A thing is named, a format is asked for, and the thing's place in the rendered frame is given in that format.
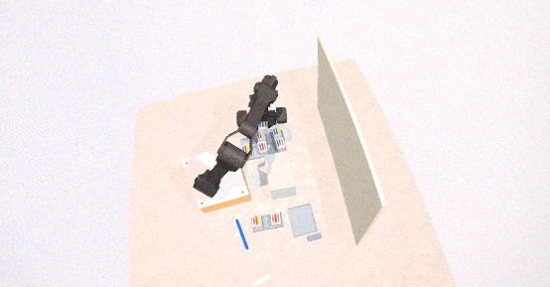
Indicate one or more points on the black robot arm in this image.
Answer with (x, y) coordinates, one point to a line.
(229, 157)

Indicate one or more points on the beige flat panel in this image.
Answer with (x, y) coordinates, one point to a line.
(362, 192)

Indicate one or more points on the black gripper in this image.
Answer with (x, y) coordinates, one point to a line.
(269, 115)

